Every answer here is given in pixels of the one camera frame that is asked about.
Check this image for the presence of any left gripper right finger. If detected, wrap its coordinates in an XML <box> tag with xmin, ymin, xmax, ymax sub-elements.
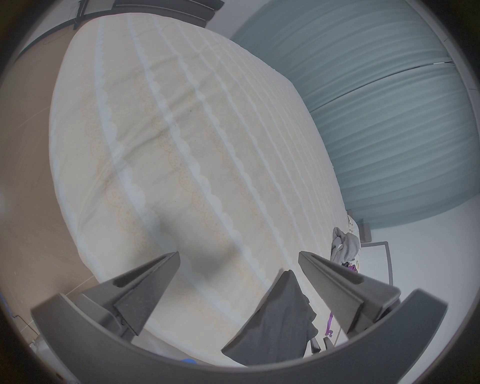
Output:
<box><xmin>298</xmin><ymin>250</ymin><xmax>402</xmax><ymax>334</ymax></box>

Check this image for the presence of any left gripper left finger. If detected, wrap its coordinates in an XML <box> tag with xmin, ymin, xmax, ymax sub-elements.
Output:
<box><xmin>76</xmin><ymin>251</ymin><xmax>181</xmax><ymax>337</ymax></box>

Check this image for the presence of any black T-shirt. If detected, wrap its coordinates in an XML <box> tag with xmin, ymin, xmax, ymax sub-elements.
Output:
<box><xmin>221</xmin><ymin>269</ymin><xmax>319</xmax><ymax>367</ymax></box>

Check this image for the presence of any bed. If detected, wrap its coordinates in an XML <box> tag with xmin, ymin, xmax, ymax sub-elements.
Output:
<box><xmin>49</xmin><ymin>13</ymin><xmax>394</xmax><ymax>366</ymax></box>

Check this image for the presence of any purple garment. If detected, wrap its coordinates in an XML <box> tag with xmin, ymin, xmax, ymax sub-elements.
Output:
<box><xmin>325</xmin><ymin>262</ymin><xmax>359</xmax><ymax>338</ymax></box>

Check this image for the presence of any grey garment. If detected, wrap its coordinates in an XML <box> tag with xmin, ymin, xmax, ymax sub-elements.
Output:
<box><xmin>330</xmin><ymin>227</ymin><xmax>362</xmax><ymax>263</ymax></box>

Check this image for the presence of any grey bedside table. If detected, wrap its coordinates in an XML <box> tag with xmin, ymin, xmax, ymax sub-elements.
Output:
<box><xmin>348</xmin><ymin>212</ymin><xmax>373</xmax><ymax>244</ymax></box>

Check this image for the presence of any blue-green curtain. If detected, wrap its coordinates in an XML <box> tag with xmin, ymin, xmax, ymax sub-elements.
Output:
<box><xmin>229</xmin><ymin>0</ymin><xmax>452</xmax><ymax>111</ymax></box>
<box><xmin>309</xmin><ymin>62</ymin><xmax>479</xmax><ymax>229</ymax></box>

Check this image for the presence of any black chest of drawers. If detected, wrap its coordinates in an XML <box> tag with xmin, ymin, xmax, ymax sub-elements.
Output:
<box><xmin>73</xmin><ymin>0</ymin><xmax>226</xmax><ymax>29</ymax></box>

